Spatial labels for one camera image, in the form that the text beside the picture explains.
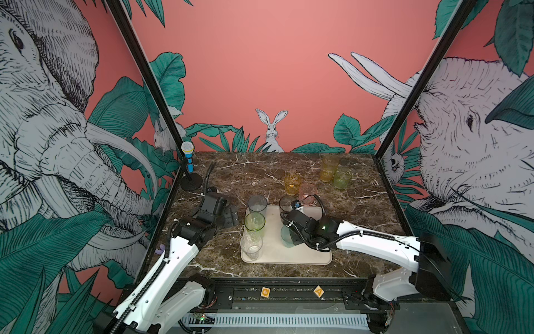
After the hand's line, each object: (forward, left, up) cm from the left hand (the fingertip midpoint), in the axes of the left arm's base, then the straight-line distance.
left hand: (227, 211), depth 78 cm
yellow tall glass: (+38, -52, -17) cm, 67 cm away
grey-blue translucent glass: (+11, -11, -12) cm, 20 cm away
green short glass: (+27, -56, -17) cm, 65 cm away
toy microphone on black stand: (+26, +23, -14) cm, 38 cm away
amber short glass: (+24, -29, -17) cm, 41 cm away
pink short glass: (+19, -35, -16) cm, 43 cm away
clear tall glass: (-8, -9, -11) cm, 16 cm away
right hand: (-5, -25, -6) cm, 26 cm away
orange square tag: (-25, -14, -16) cm, 33 cm away
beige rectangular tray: (-10, -18, -18) cm, 27 cm away
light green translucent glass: (0, -10, -11) cm, 15 cm away
